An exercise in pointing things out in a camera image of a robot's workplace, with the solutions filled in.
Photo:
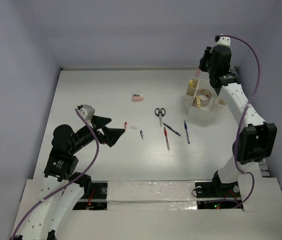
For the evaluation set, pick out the pink eraser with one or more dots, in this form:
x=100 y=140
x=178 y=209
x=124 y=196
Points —
x=137 y=97

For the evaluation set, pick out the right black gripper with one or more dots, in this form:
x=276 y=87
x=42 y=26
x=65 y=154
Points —
x=207 y=54

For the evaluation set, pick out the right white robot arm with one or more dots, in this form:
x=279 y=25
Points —
x=255 y=137

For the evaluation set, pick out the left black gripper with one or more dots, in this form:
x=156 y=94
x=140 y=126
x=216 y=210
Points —
x=111 y=134

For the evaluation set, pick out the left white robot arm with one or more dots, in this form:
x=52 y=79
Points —
x=62 y=186

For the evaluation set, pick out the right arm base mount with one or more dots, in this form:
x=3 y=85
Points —
x=209 y=197

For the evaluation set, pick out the purple pen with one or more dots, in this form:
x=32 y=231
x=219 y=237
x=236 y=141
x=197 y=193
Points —
x=171 y=129

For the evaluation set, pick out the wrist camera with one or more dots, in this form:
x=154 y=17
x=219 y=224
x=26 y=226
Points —
x=223 y=40
x=85 y=112

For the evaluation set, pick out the beige masking tape roll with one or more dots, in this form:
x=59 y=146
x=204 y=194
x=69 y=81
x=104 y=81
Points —
x=197 y=102

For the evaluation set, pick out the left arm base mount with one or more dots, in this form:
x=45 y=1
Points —
x=96 y=199

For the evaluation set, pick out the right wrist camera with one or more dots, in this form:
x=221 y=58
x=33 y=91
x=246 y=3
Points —
x=223 y=40

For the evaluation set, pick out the white desk organizer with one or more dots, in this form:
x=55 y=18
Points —
x=206 y=113

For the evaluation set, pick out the blue pen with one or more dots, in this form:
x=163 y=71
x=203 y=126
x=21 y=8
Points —
x=186 y=131

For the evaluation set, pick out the red pen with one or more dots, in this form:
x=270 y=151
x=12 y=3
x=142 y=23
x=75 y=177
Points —
x=166 y=138

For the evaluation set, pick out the black scissors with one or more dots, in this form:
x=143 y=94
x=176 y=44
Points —
x=160 y=112

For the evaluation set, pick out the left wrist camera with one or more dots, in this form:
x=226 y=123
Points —
x=85 y=112

